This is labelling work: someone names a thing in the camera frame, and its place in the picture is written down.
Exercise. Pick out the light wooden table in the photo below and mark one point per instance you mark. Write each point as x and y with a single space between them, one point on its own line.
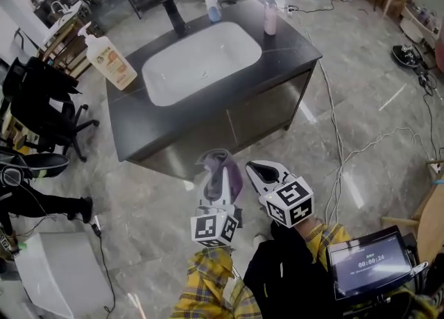
431 213

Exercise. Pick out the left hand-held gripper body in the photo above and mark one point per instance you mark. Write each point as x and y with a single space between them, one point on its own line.
206 229

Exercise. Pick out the black faucet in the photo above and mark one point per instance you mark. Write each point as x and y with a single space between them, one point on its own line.
173 16

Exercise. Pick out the black tablet screen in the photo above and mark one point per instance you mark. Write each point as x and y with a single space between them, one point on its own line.
367 262

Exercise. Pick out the pink pump bottle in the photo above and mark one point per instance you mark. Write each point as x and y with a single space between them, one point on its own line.
270 19

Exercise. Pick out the black power adapter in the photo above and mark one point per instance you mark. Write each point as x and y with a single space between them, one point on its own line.
96 230

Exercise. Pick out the large cream pump bottle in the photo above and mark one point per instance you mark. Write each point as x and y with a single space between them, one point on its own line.
111 64

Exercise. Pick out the white sink basin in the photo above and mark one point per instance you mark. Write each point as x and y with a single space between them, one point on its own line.
201 61

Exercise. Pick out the person's left forearm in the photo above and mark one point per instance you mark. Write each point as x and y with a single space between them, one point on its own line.
208 276

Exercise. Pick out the person's legs in black trousers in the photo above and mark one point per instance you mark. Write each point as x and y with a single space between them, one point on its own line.
284 269

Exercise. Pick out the blue spray bottle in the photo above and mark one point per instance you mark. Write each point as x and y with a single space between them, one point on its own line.
212 9

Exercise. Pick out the dark wooden vanity cabinet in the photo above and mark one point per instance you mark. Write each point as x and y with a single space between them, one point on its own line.
138 120

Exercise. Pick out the wooden slatted shelf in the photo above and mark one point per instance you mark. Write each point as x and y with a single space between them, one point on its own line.
66 47

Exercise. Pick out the black round basin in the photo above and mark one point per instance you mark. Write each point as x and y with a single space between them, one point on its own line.
406 57

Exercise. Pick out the person's right forearm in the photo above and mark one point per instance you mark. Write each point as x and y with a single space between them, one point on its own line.
329 241

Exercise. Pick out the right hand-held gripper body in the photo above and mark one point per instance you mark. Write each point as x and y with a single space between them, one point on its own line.
289 196

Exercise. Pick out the purple grey cloth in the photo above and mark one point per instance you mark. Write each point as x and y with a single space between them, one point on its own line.
218 158

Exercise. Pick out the person's white shoe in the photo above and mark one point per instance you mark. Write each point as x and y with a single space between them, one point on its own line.
260 240

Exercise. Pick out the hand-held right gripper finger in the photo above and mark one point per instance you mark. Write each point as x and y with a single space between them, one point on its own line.
282 173
256 184

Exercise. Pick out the black office chair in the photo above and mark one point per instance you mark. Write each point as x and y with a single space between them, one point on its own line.
38 102

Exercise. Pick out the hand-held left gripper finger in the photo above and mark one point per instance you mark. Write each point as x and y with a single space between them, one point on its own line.
206 192
226 189

